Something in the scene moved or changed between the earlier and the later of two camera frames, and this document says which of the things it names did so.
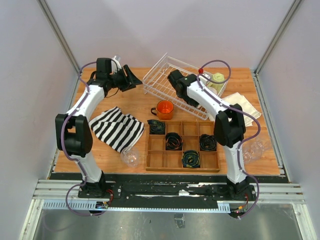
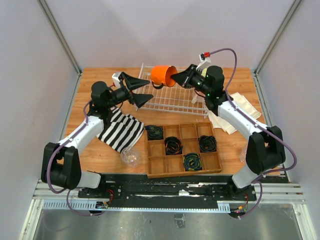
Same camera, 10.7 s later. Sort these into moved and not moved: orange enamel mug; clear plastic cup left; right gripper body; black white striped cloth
Moved: orange enamel mug; right gripper body
Not moved: clear plastic cup left; black white striped cloth
